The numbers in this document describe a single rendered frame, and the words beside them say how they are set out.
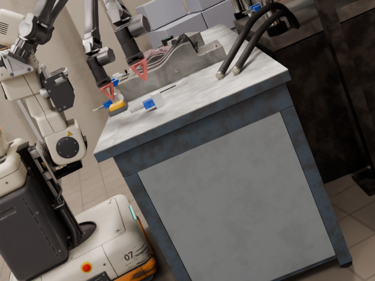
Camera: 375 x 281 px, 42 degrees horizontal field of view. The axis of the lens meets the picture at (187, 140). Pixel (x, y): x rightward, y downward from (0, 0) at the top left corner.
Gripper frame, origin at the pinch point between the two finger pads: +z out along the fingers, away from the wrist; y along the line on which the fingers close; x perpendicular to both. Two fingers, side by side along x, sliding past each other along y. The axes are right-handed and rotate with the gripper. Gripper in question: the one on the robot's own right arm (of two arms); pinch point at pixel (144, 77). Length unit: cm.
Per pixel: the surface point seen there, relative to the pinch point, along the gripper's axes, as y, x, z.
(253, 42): 6.3, -45.2, 6.6
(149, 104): -2.1, 2.4, 9.9
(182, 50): 32.7, -21.3, 0.8
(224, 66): -1.1, -29.3, 9.1
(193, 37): 74, -35, 2
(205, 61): 31.8, -28.7, 9.2
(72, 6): 296, 23, -48
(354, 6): 29, -100, 15
